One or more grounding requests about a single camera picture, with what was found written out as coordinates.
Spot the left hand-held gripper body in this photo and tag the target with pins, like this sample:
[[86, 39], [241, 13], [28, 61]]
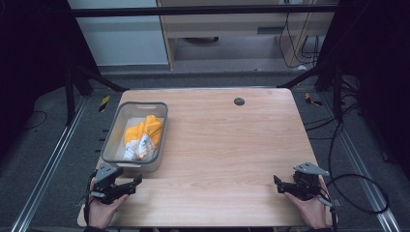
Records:
[[106, 180]]

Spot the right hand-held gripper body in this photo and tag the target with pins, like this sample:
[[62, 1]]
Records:
[[306, 185]]

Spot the grey plastic basket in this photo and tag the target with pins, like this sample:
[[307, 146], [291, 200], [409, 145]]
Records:
[[112, 145]]

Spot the yellow and white cloth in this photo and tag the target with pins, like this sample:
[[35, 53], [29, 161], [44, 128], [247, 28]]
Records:
[[145, 132]]

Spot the person's right hand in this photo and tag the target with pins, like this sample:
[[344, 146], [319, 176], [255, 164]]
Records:
[[309, 212]]

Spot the person's left hand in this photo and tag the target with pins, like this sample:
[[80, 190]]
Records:
[[103, 212]]

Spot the yellow black tape strip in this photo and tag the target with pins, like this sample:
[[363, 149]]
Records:
[[104, 103], [312, 100]]

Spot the dark round table grommet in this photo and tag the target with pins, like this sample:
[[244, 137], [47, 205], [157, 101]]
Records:
[[239, 101]]

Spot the black metal stand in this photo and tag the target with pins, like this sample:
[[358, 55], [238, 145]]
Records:
[[336, 93], [69, 96]]

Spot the dark curtain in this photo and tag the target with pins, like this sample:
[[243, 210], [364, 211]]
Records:
[[32, 64], [380, 64]]

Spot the white cabinet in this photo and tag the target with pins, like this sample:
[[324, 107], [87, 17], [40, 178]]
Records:
[[122, 42]]

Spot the light wooden desk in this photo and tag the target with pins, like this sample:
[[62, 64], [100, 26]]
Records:
[[225, 25]]

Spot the black horizontal bar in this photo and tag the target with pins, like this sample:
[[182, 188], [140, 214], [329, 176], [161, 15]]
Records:
[[193, 10]]

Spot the aluminium floor rail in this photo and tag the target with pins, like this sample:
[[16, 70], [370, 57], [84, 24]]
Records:
[[357, 161], [48, 167]]

